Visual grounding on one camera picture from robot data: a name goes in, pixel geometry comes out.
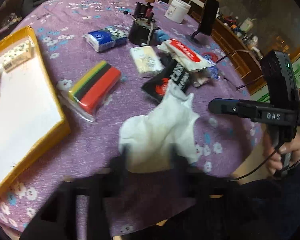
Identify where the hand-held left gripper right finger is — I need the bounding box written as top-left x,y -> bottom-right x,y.
169,145 -> 243,240

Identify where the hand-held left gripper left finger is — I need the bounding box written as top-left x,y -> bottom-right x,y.
20,147 -> 130,240

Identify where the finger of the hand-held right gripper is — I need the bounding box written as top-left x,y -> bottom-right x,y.
208,98 -> 253,120

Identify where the white sock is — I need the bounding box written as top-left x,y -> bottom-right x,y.
118,81 -> 200,173

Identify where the blue white patterned packet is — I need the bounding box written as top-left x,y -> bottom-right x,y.
197,60 -> 219,88

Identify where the red plastic bag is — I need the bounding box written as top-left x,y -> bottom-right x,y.
202,51 -> 219,62

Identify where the red white wet wipes pack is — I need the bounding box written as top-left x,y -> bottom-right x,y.
156,39 -> 217,73

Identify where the black packet with red print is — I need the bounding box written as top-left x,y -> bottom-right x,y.
141,59 -> 190,105

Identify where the multicoloured sponge pack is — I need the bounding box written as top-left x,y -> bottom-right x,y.
57,60 -> 122,123

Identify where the cream tissue pack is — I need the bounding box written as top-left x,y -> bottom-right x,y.
129,45 -> 165,78

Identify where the yellow rimmed white tray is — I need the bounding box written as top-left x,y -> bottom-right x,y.
0,26 -> 72,203

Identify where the person's right hand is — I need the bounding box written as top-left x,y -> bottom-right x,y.
262,130 -> 300,175

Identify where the purple floral tablecloth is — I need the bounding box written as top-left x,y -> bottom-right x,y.
0,0 -> 263,238

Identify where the wooden cabinet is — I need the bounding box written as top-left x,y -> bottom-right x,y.
181,0 -> 300,95

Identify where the white bottle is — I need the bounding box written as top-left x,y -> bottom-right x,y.
240,17 -> 255,33

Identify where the black smartphone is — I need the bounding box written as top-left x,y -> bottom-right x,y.
199,0 -> 219,36

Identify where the blue cloth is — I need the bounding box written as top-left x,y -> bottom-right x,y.
154,30 -> 169,43

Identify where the person's dark clothing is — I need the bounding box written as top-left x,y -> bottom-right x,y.
227,177 -> 300,240

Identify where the white plastic jar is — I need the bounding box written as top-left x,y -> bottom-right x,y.
164,0 -> 192,23

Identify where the blue tissue pack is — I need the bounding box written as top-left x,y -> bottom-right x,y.
84,25 -> 128,53

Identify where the floral print tissue pack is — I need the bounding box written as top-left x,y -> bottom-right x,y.
1,39 -> 35,73

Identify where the clear plastic wrapping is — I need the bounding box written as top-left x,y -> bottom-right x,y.
1,12 -> 23,27

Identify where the brown armchair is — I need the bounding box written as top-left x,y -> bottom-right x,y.
0,0 -> 24,15

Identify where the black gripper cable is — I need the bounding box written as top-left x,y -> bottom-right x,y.
231,149 -> 280,180

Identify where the black device with cables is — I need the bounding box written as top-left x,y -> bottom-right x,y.
128,0 -> 160,46

